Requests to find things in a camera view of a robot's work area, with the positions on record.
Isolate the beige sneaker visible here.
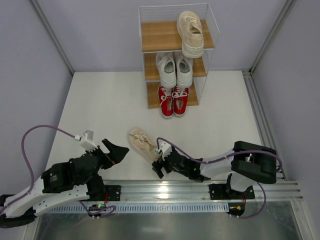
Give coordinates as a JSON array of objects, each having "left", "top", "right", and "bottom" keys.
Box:
[
  {"left": 176, "top": 10, "right": 204, "bottom": 59},
  {"left": 128, "top": 127, "right": 161, "bottom": 164}
]

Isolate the red canvas sneaker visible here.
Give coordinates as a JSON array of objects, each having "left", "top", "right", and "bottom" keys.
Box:
[
  {"left": 172, "top": 85, "right": 189, "bottom": 117},
  {"left": 158, "top": 85, "right": 174, "bottom": 119}
]

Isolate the white sneaker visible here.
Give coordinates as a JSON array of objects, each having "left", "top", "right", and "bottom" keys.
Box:
[
  {"left": 155, "top": 52, "right": 177, "bottom": 89},
  {"left": 174, "top": 51, "right": 193, "bottom": 88}
]

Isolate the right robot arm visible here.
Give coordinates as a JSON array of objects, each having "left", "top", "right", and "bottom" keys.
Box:
[{"left": 152, "top": 137, "right": 283, "bottom": 200}]

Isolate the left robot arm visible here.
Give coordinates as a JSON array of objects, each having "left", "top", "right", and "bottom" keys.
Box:
[{"left": 0, "top": 139, "right": 129, "bottom": 229}]

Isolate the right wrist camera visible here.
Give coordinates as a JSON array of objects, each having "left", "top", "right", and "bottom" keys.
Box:
[{"left": 156, "top": 140, "right": 172, "bottom": 161}]

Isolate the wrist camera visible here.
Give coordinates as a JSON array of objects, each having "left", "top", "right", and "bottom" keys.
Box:
[
  {"left": 74, "top": 130, "right": 98, "bottom": 152},
  {"left": 156, "top": 140, "right": 172, "bottom": 161}
]

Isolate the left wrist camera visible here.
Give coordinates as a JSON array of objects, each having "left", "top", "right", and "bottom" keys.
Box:
[{"left": 74, "top": 130, "right": 98, "bottom": 152}]

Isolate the aluminium mounting rail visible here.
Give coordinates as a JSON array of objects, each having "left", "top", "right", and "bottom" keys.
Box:
[{"left": 103, "top": 180, "right": 304, "bottom": 202}]

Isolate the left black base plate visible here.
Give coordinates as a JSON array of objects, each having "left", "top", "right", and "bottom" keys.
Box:
[{"left": 100, "top": 184, "right": 121, "bottom": 202}]

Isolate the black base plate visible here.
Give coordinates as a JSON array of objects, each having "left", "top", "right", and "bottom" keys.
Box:
[
  {"left": 100, "top": 184, "right": 121, "bottom": 202},
  {"left": 208, "top": 183, "right": 255, "bottom": 200}
]

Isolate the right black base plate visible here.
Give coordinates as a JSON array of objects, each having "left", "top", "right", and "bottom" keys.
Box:
[{"left": 208, "top": 183, "right": 255, "bottom": 200}]

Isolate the white slotted cable duct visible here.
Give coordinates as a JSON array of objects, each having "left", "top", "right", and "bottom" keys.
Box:
[{"left": 47, "top": 202, "right": 230, "bottom": 214}]

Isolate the right aluminium frame rail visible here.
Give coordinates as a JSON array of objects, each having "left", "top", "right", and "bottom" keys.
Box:
[{"left": 241, "top": 69, "right": 287, "bottom": 181}]

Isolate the white wire shoe shelf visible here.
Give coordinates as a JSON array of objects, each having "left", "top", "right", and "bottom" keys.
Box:
[{"left": 139, "top": 3, "right": 220, "bottom": 109}]

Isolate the left corner aluminium post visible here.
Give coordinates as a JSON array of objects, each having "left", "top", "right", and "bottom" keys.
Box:
[{"left": 28, "top": 0, "right": 75, "bottom": 76}]

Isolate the corner aluminium post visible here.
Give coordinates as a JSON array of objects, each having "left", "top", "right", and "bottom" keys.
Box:
[
  {"left": 249, "top": 0, "right": 297, "bottom": 75},
  {"left": 28, "top": 0, "right": 75, "bottom": 76}
]

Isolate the right corner aluminium post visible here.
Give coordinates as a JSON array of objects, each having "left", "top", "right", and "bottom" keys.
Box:
[{"left": 249, "top": 0, "right": 297, "bottom": 75}]

